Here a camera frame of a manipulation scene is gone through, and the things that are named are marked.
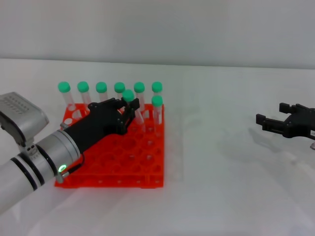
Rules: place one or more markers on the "clear test tube green cap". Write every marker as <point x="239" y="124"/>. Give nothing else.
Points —
<point x="83" y="86"/>
<point x="119" y="86"/>
<point x="101" y="87"/>
<point x="157" y="86"/>
<point x="128" y="95"/>
<point x="64" y="86"/>
<point x="157" y="100"/>
<point x="139" y="87"/>

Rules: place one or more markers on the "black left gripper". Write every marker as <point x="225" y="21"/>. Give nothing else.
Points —
<point x="96" y="125"/>

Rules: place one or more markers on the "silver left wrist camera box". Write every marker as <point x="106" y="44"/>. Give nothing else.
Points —
<point x="22" y="115"/>

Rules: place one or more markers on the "orange plastic test tube rack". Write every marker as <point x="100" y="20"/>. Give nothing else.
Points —
<point x="98" y="185"/>

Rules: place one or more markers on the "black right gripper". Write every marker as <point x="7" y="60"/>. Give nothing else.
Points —
<point x="301" y="124"/>

